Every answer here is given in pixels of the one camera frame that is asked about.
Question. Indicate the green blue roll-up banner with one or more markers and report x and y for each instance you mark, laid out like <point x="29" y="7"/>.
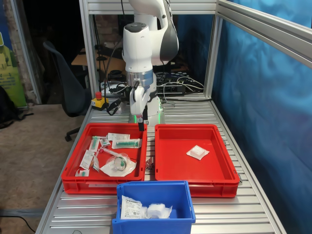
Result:
<point x="9" y="80"/>

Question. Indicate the small green cap packet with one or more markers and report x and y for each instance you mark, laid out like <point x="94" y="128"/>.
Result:
<point x="82" y="173"/>

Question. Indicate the yellow emergency stop button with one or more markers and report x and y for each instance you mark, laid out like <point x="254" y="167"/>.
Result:
<point x="100" y="102"/>

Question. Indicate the blue plastic storage bin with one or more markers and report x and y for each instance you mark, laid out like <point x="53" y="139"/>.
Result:
<point x="156" y="195"/>

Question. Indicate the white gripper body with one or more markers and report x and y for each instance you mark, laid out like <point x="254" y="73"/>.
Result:
<point x="137" y="100"/>

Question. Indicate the small metal corner bracket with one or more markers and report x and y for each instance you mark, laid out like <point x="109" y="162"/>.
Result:
<point x="150" y="164"/>

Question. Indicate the aluminium profile frame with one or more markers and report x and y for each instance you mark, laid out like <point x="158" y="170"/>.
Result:
<point x="212" y="61"/>

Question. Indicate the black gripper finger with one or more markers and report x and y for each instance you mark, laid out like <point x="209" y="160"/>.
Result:
<point x="145" y="112"/>
<point x="141" y="125"/>

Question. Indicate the small green orange packet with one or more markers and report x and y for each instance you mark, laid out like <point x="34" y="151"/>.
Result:
<point x="95" y="164"/>

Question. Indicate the red plastic crate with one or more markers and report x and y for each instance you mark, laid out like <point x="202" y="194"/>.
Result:
<point x="73" y="185"/>
<point x="175" y="168"/>

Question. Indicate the labelled bandage packet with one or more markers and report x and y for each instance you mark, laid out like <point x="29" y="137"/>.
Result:
<point x="131" y="207"/>

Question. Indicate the white power strip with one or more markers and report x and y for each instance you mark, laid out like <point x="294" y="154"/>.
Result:
<point x="106" y="90"/>

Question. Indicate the blue cloth backdrop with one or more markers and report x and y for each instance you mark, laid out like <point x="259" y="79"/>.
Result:
<point x="268" y="122"/>

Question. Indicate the long clear syringe packet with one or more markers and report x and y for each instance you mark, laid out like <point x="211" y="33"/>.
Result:
<point x="109" y="152"/>

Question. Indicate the dark office chair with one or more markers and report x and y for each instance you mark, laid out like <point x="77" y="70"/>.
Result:
<point x="70" y="97"/>

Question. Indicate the white bandage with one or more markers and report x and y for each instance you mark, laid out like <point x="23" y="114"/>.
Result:
<point x="198" y="152"/>

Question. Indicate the grey metal post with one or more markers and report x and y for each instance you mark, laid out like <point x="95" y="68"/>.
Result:
<point x="26" y="53"/>

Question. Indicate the slim green syringe packet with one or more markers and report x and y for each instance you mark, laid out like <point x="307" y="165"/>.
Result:
<point x="93" y="144"/>

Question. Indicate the coiled tubing packet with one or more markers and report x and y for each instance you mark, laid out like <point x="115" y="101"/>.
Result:
<point x="118" y="167"/>

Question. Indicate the crumpled clear wrapped bandage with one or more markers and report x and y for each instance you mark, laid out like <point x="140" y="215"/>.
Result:
<point x="157" y="210"/>

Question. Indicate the white labelled flat packet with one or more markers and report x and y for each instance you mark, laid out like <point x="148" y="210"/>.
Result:
<point x="86" y="159"/>
<point x="118" y="136"/>

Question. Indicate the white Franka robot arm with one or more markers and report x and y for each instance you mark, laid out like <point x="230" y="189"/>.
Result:
<point x="136" y="48"/>

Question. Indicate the large green syringe packet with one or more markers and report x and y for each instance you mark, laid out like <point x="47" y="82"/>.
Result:
<point x="126" y="143"/>

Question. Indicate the black backpack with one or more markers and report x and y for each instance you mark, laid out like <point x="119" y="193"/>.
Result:
<point x="7" y="109"/>

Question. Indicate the wooden desk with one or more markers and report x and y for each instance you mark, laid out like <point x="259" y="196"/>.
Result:
<point x="80" y="59"/>

